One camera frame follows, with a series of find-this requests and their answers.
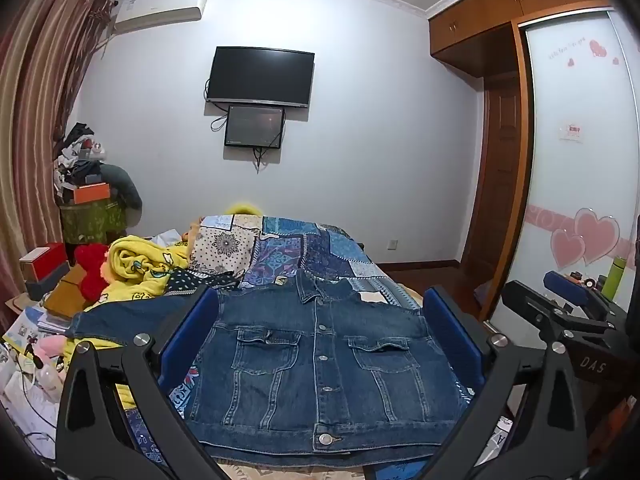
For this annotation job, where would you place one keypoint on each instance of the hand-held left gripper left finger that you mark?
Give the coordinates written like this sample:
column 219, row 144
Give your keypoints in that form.
column 192, row 330

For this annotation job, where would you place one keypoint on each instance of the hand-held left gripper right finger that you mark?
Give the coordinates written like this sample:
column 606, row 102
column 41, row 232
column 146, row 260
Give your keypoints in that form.
column 450, row 330

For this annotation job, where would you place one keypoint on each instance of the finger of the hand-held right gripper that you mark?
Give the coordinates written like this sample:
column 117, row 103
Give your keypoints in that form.
column 570, row 285
column 525, row 305

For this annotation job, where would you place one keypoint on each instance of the blue denim jacket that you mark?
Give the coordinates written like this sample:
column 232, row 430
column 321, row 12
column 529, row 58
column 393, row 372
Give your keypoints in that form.
column 310, row 370

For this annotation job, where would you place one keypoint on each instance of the green bottle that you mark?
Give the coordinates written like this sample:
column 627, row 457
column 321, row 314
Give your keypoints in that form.
column 612, row 282

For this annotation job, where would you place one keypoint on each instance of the dark blue patterned cloth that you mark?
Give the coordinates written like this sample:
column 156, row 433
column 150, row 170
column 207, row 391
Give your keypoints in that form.
column 200, row 282

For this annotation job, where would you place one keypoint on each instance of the yellow cartoon blanket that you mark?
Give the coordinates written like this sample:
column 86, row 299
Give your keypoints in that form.
column 135, row 265

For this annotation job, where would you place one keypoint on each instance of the white heart-print sliding door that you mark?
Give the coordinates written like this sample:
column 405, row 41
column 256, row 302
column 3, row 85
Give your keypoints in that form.
column 580, row 185

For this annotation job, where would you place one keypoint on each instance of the red plush toy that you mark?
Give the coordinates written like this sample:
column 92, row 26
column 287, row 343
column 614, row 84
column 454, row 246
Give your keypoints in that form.
column 95, row 270

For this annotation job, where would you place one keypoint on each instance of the white printed paper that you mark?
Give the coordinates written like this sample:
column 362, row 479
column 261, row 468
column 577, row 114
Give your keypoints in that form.
column 500, row 435

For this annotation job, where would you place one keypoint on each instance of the blue patchwork quilt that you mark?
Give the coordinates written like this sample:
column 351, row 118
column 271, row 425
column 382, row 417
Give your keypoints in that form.
column 280, row 250

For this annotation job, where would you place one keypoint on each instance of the blue patterned bed sheet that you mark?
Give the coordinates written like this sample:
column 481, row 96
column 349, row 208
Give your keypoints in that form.
column 142, row 440

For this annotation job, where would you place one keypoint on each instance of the brown cardboard box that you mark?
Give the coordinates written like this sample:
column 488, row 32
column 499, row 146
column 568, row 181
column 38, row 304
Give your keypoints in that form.
column 67, row 296

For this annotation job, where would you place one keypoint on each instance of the pink plush toy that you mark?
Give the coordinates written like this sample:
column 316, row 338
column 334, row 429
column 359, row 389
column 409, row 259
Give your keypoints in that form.
column 50, row 347

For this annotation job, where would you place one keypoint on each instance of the green cloth-covered stand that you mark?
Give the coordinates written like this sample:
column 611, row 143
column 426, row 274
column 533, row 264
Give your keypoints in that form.
column 92, row 221

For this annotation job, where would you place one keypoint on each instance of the small white door sticker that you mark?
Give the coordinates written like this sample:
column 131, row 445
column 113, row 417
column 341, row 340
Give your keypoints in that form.
column 572, row 132

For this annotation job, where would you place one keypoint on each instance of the red and white box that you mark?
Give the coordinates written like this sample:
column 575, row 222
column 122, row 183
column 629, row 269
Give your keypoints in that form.
column 42, row 260

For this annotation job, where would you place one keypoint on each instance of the stack of papers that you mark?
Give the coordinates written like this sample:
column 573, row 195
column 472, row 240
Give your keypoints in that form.
column 25, row 327

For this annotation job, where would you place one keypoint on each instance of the orange box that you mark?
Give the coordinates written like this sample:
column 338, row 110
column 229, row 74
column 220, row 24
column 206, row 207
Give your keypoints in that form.
column 91, row 193

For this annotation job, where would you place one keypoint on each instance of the pile of clutter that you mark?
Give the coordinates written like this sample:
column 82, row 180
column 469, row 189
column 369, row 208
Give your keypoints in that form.
column 75, row 157

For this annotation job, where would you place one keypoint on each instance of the brown striped curtain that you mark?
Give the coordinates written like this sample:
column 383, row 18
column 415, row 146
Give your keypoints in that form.
column 35, row 110

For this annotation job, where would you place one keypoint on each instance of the wooden wardrobe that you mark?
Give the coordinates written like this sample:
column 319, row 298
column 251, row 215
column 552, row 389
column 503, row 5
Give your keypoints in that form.
column 480, row 25

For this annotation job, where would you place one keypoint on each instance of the white air conditioner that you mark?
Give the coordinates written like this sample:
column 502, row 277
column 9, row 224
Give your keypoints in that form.
column 157, row 10

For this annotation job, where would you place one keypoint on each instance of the white wall socket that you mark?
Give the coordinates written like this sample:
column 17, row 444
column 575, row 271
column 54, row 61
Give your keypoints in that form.
column 393, row 245

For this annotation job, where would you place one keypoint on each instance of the small black wall monitor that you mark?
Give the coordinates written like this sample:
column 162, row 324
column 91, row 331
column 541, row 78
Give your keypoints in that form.
column 254, row 126

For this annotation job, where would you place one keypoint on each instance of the black wall television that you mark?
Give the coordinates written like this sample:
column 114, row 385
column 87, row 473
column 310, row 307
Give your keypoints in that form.
column 260, row 75

